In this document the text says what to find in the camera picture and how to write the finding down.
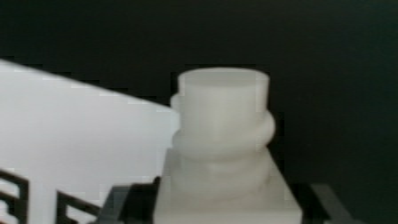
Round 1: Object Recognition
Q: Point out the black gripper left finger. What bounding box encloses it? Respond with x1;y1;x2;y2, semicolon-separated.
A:
92;178;160;224

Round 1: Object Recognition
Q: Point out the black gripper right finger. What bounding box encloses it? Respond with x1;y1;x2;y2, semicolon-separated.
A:
289;183;368;224

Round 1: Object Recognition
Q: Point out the white leg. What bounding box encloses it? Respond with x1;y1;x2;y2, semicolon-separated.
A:
153;67;304;224

